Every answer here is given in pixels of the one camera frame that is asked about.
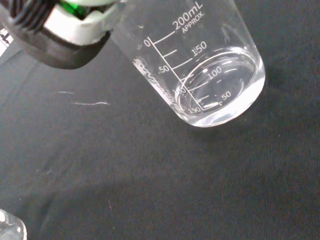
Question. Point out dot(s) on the clear glass graduated beaker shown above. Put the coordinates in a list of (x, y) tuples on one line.
[(10, 227)]

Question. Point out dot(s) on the black bench cloth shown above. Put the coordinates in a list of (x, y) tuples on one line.
[(150, 175)]

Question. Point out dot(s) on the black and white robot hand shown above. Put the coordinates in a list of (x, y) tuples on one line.
[(65, 50)]

